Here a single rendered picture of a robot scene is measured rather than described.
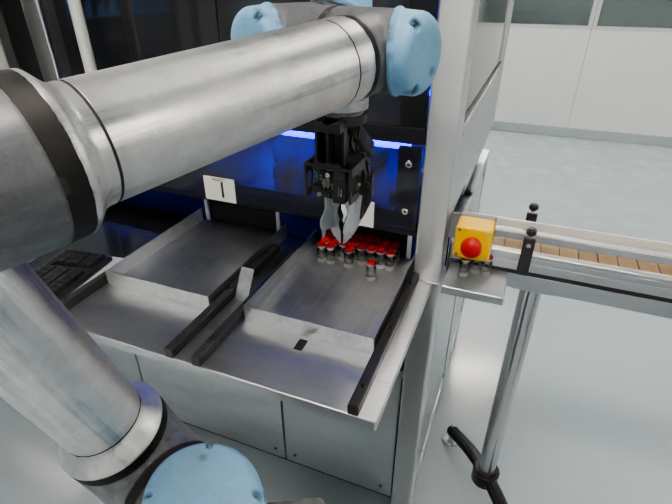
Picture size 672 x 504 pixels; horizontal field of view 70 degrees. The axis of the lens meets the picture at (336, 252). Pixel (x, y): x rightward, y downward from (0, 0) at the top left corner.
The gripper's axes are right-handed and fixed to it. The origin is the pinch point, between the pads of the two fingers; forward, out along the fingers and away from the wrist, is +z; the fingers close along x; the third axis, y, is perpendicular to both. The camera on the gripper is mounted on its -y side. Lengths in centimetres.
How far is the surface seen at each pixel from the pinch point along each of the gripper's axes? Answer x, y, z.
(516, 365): 34, -38, 51
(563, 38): 46, -483, 18
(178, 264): -44, -10, 22
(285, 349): -8.3, 6.8, 21.8
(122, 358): -89, -24, 79
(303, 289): -13.1, -11.2, 21.7
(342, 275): -7.3, -19.3, 21.7
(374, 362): 8.0, 6.3, 19.6
